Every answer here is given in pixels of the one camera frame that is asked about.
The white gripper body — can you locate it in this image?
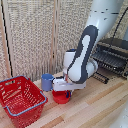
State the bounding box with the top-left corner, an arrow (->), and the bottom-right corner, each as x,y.
52,76 -> 86,93

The red plastic bowl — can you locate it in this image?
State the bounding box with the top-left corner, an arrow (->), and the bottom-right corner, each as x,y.
51,89 -> 72,105

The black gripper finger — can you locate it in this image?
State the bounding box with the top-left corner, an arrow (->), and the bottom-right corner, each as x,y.
65,90 -> 73,100

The blue mug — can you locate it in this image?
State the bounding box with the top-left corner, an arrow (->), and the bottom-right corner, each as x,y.
40,73 -> 56,93

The red shopping basket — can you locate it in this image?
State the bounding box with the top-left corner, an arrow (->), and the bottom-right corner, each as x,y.
0,75 -> 49,128

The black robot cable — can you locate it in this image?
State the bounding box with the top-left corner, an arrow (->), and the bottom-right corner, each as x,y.
112,9 -> 128,40

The woven folding screen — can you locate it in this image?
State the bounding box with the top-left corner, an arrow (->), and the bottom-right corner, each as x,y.
0,0 -> 128,83

